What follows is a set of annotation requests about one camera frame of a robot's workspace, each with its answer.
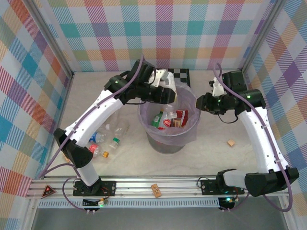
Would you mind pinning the grey bin with liner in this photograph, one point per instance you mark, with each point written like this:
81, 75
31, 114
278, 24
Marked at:
189, 95

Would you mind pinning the clear bottle white cap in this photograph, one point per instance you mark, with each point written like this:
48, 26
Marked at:
108, 126

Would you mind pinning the clear bottle green cap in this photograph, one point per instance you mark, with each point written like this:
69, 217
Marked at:
115, 142

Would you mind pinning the grey round waste bin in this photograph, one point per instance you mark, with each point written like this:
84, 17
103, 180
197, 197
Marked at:
168, 147

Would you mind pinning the clear bottle blue label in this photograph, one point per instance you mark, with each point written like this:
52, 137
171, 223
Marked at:
97, 137

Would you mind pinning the clear bottle red label orange cap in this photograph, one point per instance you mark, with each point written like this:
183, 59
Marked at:
94, 149

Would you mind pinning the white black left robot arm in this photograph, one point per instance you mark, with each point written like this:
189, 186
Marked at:
96, 115

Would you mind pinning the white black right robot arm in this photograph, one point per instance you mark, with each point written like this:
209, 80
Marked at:
261, 139

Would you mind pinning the bottle with green label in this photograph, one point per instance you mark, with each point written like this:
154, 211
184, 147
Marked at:
157, 118

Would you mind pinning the bottle with red white label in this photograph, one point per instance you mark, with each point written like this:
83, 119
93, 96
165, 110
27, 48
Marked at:
166, 122

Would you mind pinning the small wooden block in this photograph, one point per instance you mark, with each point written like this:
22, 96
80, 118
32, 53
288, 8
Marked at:
66, 158
231, 143

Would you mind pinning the black white checkerboard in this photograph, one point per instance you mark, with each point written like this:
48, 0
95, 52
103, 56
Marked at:
182, 74

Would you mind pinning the red wrapped bottle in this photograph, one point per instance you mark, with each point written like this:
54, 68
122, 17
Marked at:
182, 115

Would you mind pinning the wooden tag with print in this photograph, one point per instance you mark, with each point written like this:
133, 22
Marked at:
156, 190

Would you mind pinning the yellow power connector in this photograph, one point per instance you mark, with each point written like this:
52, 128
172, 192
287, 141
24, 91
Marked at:
102, 203
229, 200

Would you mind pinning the red triangle warning sign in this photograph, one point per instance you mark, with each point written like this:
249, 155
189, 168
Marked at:
48, 191

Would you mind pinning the aluminium frame post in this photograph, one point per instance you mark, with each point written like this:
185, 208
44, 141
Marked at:
50, 38
262, 36

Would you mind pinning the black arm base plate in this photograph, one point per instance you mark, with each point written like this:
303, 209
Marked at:
208, 187
108, 188

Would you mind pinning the aluminium rail base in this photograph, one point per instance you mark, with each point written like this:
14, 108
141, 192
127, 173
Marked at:
144, 185

